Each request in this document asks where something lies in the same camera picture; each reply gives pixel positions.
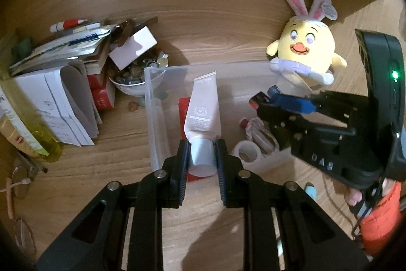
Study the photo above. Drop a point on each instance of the light blue small tube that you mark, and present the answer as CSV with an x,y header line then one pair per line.
x,y
310,191

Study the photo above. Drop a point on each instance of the red and white marker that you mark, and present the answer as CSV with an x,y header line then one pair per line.
x,y
68,25

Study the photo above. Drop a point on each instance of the red book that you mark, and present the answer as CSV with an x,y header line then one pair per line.
x,y
101,98

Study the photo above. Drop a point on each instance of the red packet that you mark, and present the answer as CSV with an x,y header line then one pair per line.
x,y
183,118

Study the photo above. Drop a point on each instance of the person's right hand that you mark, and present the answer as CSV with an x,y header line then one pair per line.
x,y
355,196

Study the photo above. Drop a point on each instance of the pale pink cardboard box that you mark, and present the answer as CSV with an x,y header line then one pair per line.
x,y
133,47

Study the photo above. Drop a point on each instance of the white bowl of pebbles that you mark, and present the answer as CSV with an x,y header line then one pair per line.
x,y
130,83

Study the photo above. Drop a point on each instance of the small clear bottle red cap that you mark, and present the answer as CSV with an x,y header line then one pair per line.
x,y
258,133

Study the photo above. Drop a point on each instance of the brown pebble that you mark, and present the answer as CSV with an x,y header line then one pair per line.
x,y
133,106

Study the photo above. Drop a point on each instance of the person's right forearm orange sleeve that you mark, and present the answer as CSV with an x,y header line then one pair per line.
x,y
383,220

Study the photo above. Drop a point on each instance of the eyeglasses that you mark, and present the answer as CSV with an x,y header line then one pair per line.
x,y
20,182

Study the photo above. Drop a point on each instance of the pile of leaflets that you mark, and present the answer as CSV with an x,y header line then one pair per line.
x,y
63,47

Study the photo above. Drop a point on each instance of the yellow chick plush toy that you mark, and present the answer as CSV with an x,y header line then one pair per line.
x,y
306,42

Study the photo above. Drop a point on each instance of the folded white paper sheets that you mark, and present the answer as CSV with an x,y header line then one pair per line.
x,y
54,106

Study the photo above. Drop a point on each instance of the clear plastic storage bin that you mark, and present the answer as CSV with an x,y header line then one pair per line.
x,y
158,131

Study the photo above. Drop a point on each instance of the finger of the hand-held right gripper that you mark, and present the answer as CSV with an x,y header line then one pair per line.
x,y
279,125
295,102

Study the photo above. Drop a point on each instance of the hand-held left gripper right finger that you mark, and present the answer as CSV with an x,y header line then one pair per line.
x,y
221,169

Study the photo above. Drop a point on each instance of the white tape roll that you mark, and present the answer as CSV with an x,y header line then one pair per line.
x,y
247,152

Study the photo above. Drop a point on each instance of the pale pink tube grey cap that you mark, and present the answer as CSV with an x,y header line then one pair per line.
x,y
203,112

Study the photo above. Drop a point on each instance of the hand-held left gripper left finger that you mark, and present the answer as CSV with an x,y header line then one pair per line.
x,y
184,169

